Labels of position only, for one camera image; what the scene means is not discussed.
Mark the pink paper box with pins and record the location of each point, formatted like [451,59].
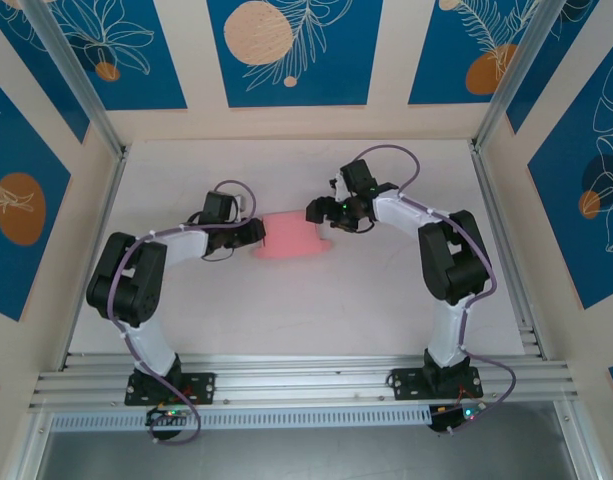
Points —
[291,235]

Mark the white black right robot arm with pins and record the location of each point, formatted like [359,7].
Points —
[401,215]

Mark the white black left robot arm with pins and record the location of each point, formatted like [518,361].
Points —
[186,245]

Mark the black left controller board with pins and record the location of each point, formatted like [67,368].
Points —
[168,419]

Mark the black controller board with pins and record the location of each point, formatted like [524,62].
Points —
[448,417]
[168,419]

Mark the grey metal sheet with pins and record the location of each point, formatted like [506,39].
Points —
[306,457]

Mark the black right controller board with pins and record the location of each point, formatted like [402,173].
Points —
[448,417]

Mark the aluminium side rail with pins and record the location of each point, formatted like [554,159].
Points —
[93,220]
[506,250]

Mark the aluminium mounting rail beam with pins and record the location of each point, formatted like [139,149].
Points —
[306,380]

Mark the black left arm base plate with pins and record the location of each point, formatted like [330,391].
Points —
[201,387]

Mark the aluminium frame post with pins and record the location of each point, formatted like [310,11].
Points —
[81,85]
[516,75]

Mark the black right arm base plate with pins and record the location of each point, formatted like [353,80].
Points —
[406,382]

